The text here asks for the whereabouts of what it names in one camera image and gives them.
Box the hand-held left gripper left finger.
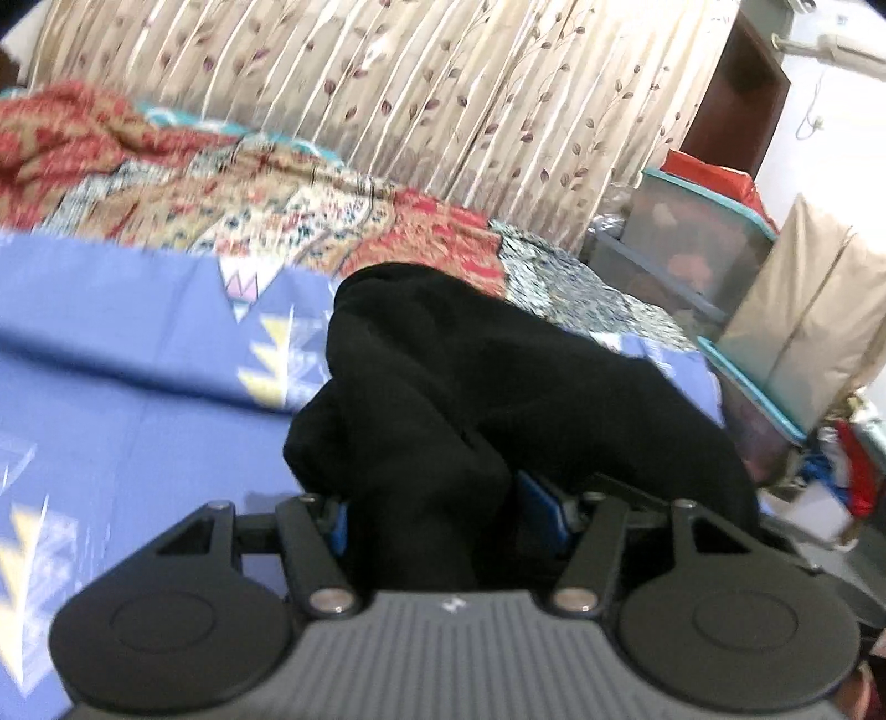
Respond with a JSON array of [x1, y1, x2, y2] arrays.
[[156, 493, 362, 619]]

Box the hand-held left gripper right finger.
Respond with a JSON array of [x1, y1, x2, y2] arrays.
[[514, 469, 757, 619]]

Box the black pants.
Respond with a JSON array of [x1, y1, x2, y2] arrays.
[[282, 261, 763, 594]]

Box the dark storage box teal lid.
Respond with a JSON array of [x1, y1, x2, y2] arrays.
[[698, 336, 812, 487]]

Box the blue printed bedsheet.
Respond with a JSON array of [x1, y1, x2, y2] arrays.
[[0, 232, 727, 720]]

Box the clear storage box teal lid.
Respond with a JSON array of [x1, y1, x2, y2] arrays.
[[621, 168, 781, 309]]

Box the pile of colourful clutter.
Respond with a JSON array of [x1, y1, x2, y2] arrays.
[[796, 393, 886, 522]]

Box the beige fabric storage bag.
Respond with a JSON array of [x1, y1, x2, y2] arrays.
[[718, 192, 886, 431]]

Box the red patterned quilt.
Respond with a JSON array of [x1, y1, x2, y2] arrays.
[[0, 79, 699, 356]]

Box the red cloth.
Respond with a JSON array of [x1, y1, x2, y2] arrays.
[[661, 148, 782, 231]]

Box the beige leaf print curtain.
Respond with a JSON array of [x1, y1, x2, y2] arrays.
[[28, 0, 743, 251]]

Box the brown wooden cabinet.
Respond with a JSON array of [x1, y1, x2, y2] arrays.
[[682, 10, 791, 182]]

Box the white wall fixture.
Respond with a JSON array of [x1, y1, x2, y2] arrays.
[[774, 28, 886, 71]]

